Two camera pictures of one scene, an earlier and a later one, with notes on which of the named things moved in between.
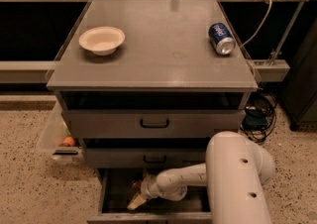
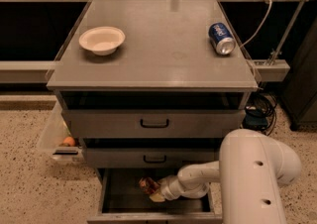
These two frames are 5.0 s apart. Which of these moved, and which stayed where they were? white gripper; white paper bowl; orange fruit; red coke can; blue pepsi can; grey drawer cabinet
Moved: red coke can; white gripper
Stayed: blue pepsi can; white paper bowl; orange fruit; grey drawer cabinet
